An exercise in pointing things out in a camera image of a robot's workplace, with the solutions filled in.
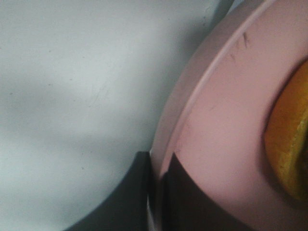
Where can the burger with brown bun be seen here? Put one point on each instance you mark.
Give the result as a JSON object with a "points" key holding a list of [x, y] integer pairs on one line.
{"points": [[286, 135]]}

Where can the pink round plate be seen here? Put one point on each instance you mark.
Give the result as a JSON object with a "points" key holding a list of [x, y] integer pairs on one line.
{"points": [[215, 117]]}

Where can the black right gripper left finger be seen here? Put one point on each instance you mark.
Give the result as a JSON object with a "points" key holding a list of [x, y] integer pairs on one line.
{"points": [[126, 208]]}

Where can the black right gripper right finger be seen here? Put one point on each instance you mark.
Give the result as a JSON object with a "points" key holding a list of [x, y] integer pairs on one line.
{"points": [[185, 207]]}

